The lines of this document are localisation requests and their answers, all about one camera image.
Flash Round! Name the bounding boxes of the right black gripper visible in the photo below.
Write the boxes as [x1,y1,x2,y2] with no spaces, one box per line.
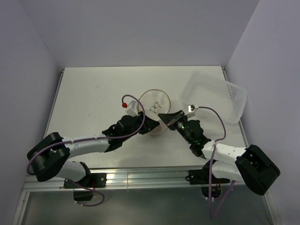
[158,110,193,144]

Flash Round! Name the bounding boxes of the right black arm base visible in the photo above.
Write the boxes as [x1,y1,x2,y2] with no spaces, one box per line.
[185,161,230,200]

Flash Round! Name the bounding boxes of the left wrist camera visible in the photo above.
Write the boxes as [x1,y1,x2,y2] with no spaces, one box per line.
[122,100,138,117]

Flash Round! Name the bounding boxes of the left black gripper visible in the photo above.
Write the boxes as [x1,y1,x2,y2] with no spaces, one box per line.
[121,111,159,142]

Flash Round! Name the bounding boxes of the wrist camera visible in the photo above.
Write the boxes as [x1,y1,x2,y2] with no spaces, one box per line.
[186,105,199,119]
[122,100,138,117]

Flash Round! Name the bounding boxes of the clear plastic perforated basket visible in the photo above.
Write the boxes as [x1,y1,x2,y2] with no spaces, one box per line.
[180,72,248,124]

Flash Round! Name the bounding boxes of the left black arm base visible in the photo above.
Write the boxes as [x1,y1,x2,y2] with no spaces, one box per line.
[63,172,107,205]

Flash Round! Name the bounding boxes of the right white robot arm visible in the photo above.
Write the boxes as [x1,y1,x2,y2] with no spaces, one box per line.
[158,111,280,195]

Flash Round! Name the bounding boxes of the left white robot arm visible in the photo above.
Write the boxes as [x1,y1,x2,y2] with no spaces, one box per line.
[27,112,159,187]

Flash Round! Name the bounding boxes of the aluminium rail frame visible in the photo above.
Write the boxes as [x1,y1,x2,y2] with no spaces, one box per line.
[13,66,281,225]

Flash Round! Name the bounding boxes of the white mesh laundry bag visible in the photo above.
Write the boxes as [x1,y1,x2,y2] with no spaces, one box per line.
[139,89,172,135]

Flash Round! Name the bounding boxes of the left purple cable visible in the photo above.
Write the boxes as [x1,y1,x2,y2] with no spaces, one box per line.
[27,94,146,175]

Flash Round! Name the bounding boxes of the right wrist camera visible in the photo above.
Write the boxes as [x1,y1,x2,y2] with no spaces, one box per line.
[186,105,199,119]

